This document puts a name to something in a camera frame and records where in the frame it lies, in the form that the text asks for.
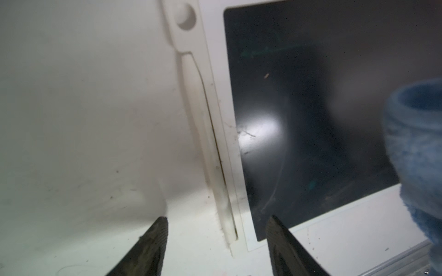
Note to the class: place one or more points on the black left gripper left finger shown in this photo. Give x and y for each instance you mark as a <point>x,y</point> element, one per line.
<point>146,257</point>

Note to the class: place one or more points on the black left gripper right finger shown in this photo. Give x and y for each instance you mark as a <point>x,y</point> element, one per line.
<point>288,257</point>

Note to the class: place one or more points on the white drawing tablet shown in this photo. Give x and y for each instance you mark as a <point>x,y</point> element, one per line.
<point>287,97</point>

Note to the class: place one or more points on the light blue cloth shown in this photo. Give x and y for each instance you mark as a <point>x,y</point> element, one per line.
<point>412,129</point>

